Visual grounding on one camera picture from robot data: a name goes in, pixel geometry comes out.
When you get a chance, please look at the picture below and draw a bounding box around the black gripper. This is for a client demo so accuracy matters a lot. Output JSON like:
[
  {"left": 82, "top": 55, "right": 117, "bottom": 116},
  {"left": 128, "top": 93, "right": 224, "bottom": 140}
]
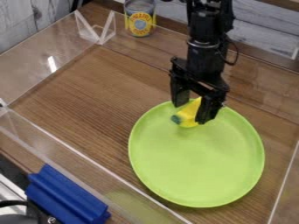
[{"left": 169, "top": 43, "right": 229, "bottom": 124}]

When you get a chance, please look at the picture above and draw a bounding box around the yellow toy banana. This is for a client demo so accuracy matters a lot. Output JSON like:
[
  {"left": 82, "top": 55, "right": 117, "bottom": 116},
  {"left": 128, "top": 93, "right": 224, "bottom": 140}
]
[{"left": 170, "top": 98, "right": 201, "bottom": 128}]

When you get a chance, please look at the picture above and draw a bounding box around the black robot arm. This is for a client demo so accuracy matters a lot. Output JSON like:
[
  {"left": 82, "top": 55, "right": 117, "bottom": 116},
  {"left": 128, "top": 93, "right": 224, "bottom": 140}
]
[{"left": 169, "top": 0, "right": 238, "bottom": 124}]

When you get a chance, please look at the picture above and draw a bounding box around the green round plate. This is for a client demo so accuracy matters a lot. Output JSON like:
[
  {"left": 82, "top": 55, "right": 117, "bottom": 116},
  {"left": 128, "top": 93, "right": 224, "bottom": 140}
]
[{"left": 128, "top": 101, "right": 265, "bottom": 208}]

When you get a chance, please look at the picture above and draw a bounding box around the yellow labelled tin can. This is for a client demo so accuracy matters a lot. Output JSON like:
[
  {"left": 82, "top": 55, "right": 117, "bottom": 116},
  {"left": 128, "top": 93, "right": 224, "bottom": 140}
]
[{"left": 124, "top": 0, "right": 156, "bottom": 38}]

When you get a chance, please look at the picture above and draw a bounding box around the clear acrylic front barrier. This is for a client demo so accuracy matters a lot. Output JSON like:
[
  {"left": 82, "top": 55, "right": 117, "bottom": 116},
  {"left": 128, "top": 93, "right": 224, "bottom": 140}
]
[{"left": 0, "top": 99, "right": 192, "bottom": 224}]

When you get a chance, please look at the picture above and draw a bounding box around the blue plastic clamp block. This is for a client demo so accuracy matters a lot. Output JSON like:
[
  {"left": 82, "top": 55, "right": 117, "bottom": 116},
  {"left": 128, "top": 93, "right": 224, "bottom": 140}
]
[{"left": 25, "top": 164, "right": 110, "bottom": 224}]

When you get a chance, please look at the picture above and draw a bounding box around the clear acrylic corner bracket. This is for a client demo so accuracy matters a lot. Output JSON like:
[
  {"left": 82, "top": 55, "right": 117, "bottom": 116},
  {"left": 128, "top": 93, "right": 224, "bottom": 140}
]
[{"left": 74, "top": 10, "right": 116, "bottom": 46}]

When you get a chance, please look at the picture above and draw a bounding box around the black cable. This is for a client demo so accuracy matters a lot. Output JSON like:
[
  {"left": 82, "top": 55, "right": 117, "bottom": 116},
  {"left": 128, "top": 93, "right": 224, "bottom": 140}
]
[{"left": 0, "top": 199, "right": 46, "bottom": 224}]

